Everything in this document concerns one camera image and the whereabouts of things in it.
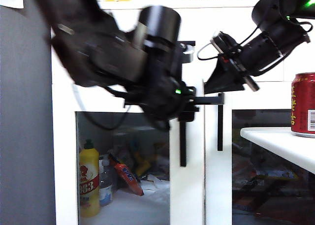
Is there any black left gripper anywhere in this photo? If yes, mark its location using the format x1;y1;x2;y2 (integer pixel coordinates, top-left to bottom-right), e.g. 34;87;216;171
123;82;225;129

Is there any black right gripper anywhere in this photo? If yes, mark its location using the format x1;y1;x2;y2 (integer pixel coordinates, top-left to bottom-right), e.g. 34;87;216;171
204;32;260;95

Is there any black vertical door handle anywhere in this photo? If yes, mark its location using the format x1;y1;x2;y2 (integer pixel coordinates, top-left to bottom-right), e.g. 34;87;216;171
217;104;224;152
179;121;187;167

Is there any red beverage can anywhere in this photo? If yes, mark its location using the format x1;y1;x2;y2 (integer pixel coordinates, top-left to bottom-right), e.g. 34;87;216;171
291;72;315;138

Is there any white glass-panel cabinet door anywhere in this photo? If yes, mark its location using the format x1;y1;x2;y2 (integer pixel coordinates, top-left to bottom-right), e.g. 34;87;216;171
51;83;205;225
205;81;315;225

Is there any white cabinet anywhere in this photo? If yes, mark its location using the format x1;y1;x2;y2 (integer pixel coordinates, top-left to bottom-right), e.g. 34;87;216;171
50;0;315;225

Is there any yellow cleaning brush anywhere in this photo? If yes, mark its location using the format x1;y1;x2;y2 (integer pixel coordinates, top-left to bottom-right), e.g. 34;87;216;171
132;141;152;178

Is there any white plastic bag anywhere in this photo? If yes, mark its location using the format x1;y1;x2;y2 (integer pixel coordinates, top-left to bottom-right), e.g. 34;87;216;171
141;173;170;193

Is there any orange snack bag blue print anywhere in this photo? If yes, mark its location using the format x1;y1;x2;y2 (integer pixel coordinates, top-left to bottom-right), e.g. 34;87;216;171
108;153;145;197

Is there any clear bottle blue label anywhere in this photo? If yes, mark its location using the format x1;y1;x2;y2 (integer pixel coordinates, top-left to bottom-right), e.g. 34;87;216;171
98;158;114;207

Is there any yellow detergent bottle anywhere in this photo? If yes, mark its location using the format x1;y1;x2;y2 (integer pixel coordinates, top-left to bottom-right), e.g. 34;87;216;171
79;139;101;218

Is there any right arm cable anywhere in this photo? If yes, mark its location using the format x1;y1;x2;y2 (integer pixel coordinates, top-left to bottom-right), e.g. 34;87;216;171
196;41;244;61

